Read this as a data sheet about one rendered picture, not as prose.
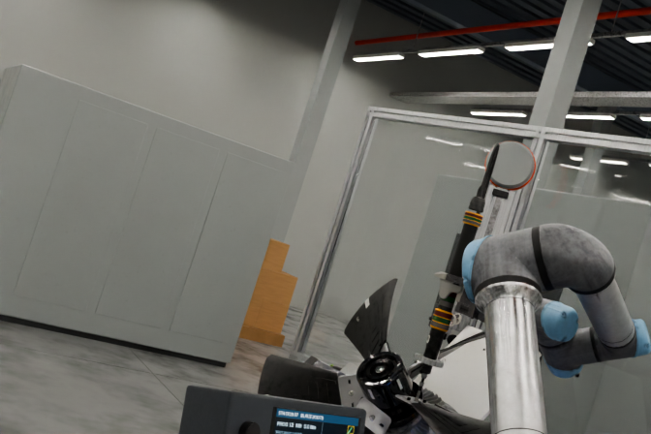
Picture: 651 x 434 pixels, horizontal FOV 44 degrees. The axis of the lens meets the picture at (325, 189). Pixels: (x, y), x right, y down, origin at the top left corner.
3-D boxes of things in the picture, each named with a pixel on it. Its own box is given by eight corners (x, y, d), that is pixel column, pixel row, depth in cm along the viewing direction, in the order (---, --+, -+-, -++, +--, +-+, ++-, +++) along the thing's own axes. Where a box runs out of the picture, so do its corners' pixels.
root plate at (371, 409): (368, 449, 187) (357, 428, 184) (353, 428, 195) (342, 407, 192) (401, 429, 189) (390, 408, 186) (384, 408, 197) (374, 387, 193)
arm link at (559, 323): (565, 354, 167) (553, 325, 163) (521, 338, 175) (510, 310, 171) (585, 327, 170) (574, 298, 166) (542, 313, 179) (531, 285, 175)
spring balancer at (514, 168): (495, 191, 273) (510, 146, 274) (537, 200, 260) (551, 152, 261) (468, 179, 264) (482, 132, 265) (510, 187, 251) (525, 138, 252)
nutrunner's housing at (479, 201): (418, 369, 192) (475, 185, 195) (433, 375, 191) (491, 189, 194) (416, 370, 189) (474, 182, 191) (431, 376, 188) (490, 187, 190)
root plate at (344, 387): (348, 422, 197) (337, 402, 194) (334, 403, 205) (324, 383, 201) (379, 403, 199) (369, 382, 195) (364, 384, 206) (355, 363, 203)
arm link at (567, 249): (600, 199, 139) (645, 318, 175) (536, 213, 144) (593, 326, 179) (610, 257, 133) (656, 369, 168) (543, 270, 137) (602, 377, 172)
